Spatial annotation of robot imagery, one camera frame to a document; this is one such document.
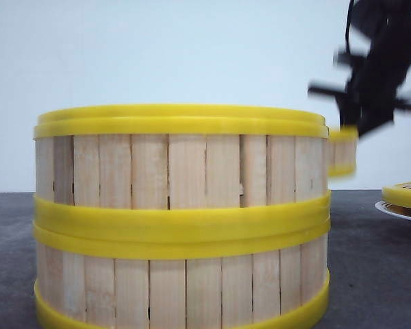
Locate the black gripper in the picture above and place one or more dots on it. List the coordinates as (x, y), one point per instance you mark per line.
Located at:
(378, 50)

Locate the bamboo steamer basket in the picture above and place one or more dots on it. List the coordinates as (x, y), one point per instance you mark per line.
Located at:
(180, 174)
(342, 146)
(283, 288)

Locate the woven bamboo steamer lid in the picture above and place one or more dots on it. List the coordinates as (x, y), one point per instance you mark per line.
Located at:
(398, 194)

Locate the white ceramic plate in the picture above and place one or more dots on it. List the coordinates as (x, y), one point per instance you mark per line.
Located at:
(394, 210)

